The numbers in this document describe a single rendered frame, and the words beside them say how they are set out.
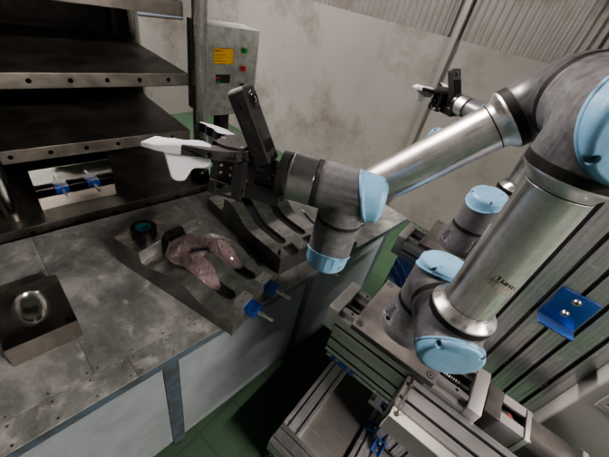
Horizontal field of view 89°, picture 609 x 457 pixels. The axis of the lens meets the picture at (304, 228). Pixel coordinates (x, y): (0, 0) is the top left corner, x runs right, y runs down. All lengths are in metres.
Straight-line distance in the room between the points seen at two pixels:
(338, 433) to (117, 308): 1.04
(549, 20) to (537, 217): 2.56
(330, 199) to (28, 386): 0.86
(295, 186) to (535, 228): 0.33
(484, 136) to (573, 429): 0.76
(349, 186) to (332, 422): 1.30
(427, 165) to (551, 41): 2.47
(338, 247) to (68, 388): 0.77
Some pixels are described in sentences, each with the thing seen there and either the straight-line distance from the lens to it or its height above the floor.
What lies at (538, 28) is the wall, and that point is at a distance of 3.00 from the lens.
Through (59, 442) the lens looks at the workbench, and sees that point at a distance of 1.18.
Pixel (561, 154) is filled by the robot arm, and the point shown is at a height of 1.58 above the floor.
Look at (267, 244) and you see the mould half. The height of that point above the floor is 0.89.
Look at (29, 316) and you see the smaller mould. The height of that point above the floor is 0.85.
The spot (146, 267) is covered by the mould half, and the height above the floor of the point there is 0.87.
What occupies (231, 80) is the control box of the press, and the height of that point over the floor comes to 1.24.
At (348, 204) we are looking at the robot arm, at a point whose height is 1.44.
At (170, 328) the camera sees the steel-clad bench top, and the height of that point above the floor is 0.80.
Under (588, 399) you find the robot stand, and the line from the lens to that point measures 1.01.
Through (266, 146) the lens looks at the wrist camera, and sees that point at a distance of 0.48.
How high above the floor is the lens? 1.67
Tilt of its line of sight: 37 degrees down
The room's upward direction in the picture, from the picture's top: 14 degrees clockwise
